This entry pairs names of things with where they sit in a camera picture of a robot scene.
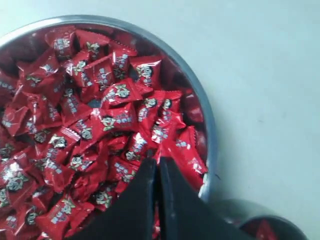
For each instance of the pile of red candies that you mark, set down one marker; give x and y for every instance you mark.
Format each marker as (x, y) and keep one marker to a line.
(79, 113)

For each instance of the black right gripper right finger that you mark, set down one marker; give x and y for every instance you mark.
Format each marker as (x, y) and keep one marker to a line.
(183, 215)

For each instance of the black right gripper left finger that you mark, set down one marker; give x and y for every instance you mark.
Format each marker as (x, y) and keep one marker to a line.
(132, 216)

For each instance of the red candy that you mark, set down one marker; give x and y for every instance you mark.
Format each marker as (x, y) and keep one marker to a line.
(262, 230)

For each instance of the steel bowl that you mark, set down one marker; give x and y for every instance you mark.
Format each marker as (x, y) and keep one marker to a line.
(200, 100)

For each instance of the steel cup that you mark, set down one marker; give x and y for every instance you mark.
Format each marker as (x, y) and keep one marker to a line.
(244, 213)

